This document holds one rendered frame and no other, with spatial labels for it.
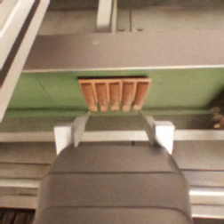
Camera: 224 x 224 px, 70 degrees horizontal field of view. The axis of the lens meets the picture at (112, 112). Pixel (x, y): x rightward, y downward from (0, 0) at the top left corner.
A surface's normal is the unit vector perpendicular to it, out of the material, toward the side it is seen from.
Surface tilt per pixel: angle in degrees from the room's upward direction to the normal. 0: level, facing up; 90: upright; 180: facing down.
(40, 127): 90
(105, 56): 90
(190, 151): 90
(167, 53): 90
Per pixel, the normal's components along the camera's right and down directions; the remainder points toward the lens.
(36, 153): -0.04, -0.47
